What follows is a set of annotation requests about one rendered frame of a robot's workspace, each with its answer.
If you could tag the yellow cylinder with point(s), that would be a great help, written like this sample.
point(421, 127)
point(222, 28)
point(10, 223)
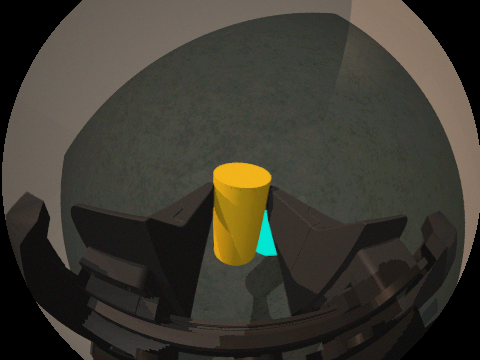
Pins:
point(241, 192)

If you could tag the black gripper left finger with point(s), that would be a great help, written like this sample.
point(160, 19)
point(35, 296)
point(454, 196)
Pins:
point(171, 242)

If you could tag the cyan circle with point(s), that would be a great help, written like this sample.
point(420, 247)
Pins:
point(266, 246)

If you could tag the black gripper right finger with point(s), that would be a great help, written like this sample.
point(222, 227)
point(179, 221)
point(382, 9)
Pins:
point(313, 249)

